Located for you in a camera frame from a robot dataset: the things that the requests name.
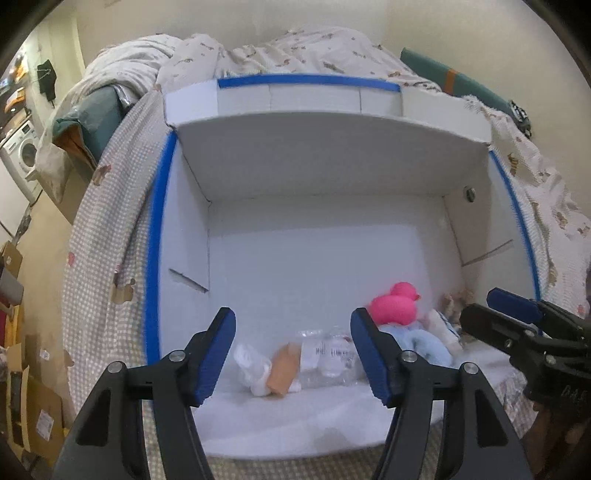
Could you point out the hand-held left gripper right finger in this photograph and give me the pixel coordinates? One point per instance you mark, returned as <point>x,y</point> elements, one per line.
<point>374,360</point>

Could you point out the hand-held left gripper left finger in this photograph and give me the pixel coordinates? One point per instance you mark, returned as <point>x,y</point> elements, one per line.
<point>214,360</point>

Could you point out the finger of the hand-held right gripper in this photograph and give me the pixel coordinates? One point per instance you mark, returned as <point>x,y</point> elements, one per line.
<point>512,301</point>
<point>494,325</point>

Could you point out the clear plastic bottle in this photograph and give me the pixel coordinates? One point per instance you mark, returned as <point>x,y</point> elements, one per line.
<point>330,357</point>

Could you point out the light blue plush toy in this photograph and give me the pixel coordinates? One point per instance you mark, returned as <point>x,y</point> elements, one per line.
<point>422,346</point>

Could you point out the beige pink plush toy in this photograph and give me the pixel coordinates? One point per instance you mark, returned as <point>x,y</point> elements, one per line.
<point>443,330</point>

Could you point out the pink duck toy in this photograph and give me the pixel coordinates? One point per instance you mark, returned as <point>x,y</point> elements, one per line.
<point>392,307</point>

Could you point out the tan sock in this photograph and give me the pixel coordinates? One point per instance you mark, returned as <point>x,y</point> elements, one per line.
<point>284,369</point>

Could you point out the blue and white cardboard box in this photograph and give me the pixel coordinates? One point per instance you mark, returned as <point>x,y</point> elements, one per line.
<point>323,249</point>

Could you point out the person's right hand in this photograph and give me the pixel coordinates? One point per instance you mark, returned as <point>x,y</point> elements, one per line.
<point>549,434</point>

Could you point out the black and white checkered item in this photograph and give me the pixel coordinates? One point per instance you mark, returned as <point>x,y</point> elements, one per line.
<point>521,117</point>

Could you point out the flattened cardboard box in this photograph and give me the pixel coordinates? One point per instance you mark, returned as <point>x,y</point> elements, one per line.
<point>32,406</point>

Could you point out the small cardboard box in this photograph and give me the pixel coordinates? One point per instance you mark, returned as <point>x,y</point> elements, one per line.
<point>11,258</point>

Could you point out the teal pillow with orange band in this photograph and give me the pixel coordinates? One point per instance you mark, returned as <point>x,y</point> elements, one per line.
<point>434,74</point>

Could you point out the teal cushion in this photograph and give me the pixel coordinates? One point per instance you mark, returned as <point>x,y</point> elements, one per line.
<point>87,120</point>

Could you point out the white washing machine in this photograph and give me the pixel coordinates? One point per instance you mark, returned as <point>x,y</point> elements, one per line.
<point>25,150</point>

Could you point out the crumpled printed duvet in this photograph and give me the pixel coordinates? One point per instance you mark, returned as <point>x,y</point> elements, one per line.
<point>300,50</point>

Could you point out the black hanging garment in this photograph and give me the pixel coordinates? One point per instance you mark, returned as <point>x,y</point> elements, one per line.
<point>46,81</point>

